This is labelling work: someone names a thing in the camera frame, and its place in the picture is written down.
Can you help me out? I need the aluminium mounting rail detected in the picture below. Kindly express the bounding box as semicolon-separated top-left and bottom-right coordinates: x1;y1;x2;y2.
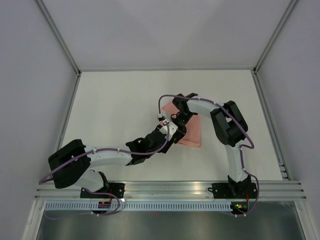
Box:
34;162;308;201

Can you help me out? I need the pink cloth napkin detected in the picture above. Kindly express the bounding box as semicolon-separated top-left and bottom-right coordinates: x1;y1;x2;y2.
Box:
162;97;201;148

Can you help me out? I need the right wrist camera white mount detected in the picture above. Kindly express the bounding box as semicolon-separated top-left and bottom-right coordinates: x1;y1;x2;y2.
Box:
157;112;167;121

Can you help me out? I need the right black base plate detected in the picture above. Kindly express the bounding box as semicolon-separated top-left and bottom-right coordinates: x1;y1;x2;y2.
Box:
207;183;258;200

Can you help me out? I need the left aluminium frame post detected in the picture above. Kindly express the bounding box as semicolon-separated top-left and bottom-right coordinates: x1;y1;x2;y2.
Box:
33;0;81;76

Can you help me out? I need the purple cable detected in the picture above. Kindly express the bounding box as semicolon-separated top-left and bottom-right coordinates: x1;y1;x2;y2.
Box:
157;93;260;218
38;119;171;221

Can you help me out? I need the white slotted cable duct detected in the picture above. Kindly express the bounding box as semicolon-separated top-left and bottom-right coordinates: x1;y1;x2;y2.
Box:
45;200;232;212

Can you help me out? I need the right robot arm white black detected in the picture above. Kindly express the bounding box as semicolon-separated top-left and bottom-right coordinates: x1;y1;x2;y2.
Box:
171;93;251;198

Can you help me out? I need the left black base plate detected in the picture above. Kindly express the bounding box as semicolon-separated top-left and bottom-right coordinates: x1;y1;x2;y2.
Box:
80;182;125;199

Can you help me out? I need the aluminium frame post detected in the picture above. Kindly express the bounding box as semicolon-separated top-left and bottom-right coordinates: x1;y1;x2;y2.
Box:
252;0;300;75
33;0;81;76

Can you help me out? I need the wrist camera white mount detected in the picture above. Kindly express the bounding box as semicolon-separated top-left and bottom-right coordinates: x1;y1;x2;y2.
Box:
157;112;167;121
159;119;178;138

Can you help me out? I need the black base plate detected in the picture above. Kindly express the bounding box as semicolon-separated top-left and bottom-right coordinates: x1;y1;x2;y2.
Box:
207;183;258;200
80;182;125;199

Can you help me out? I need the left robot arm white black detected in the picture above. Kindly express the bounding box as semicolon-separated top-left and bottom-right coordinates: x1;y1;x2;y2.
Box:
47;122;187;198

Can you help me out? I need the right aluminium frame post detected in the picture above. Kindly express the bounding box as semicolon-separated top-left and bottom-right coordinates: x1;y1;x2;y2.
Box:
252;0;300;75

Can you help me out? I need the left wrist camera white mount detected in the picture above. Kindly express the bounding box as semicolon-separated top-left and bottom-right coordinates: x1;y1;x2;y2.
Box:
159;119;178;138

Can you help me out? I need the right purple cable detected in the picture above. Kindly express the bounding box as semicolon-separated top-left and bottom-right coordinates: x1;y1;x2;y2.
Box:
157;93;260;218

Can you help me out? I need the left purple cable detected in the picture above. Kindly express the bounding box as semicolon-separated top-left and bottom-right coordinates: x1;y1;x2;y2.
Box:
38;119;171;221

